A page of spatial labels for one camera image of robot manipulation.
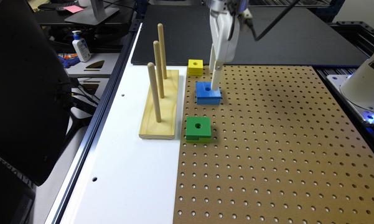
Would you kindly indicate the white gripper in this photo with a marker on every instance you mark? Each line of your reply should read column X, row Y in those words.
column 225, row 29

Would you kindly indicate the blue wooden block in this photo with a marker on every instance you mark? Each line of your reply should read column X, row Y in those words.
column 205, row 95

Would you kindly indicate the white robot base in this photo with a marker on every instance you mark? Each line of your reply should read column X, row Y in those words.
column 358, row 89

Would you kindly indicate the yellow wooden block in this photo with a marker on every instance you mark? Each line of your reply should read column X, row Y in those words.
column 195, row 67

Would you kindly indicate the green wooden block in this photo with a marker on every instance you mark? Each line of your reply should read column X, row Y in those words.
column 198, row 129

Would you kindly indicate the middle wooden peg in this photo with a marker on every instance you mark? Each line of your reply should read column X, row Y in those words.
column 157, row 54

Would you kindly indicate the wooden peg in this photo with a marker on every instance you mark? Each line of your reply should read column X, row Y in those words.
column 154, row 91
column 157, row 54
column 160, row 31

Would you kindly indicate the front wooden peg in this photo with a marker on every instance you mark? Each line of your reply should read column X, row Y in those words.
column 154, row 91

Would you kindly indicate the back wooden peg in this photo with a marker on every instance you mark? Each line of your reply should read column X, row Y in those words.
column 160, row 31

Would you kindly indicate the wooden peg base board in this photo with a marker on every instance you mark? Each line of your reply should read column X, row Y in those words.
column 150, row 128

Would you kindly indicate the black mat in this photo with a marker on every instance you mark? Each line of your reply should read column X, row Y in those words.
column 300, row 38

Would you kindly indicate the brown perforated pegboard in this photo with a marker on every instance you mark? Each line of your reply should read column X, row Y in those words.
column 282, row 151

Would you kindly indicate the silver monitor stand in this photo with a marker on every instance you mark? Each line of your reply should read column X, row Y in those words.
column 94, row 13

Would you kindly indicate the white lotion pump bottle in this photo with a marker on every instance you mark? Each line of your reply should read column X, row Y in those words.
column 80, row 46

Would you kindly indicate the white table panel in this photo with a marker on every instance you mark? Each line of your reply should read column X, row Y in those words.
column 126, row 179

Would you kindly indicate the blue glue gun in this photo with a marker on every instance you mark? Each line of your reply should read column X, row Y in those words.
column 69, row 60

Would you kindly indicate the pink sticky note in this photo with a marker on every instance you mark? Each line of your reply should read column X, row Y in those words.
column 73, row 8

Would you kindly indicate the black office chair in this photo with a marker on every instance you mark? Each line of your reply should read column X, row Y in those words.
column 36, row 122

